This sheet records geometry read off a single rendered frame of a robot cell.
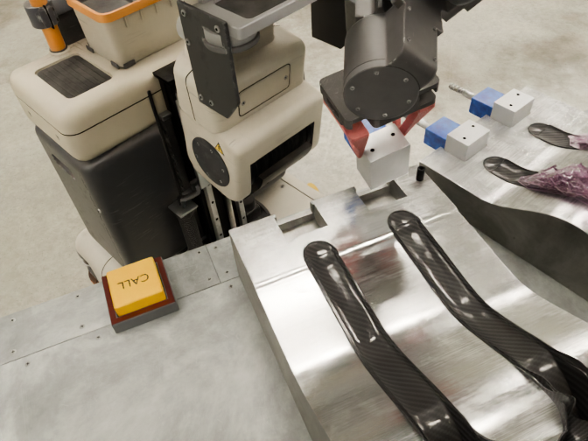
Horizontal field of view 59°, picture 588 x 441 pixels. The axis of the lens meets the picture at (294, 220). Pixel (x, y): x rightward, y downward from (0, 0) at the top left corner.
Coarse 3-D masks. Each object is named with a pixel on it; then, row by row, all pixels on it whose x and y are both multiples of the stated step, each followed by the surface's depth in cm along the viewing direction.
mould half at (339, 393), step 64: (256, 256) 59; (384, 256) 58; (320, 320) 53; (384, 320) 53; (448, 320) 52; (512, 320) 50; (576, 320) 48; (320, 384) 48; (448, 384) 45; (512, 384) 43
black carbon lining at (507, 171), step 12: (540, 132) 76; (552, 132) 76; (564, 132) 75; (552, 144) 74; (564, 144) 74; (492, 168) 72; (504, 168) 72; (516, 168) 71; (504, 180) 69; (516, 180) 70
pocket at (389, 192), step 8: (384, 184) 68; (392, 184) 67; (360, 192) 67; (368, 192) 67; (376, 192) 67; (384, 192) 68; (392, 192) 68; (400, 192) 65; (368, 200) 67; (376, 200) 67; (384, 200) 67; (392, 200) 67; (368, 208) 66
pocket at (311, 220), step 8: (312, 208) 64; (296, 216) 65; (304, 216) 65; (312, 216) 65; (320, 216) 63; (280, 224) 64; (288, 224) 64; (296, 224) 65; (304, 224) 65; (312, 224) 65; (320, 224) 64; (288, 232) 65; (296, 232) 64; (304, 232) 64
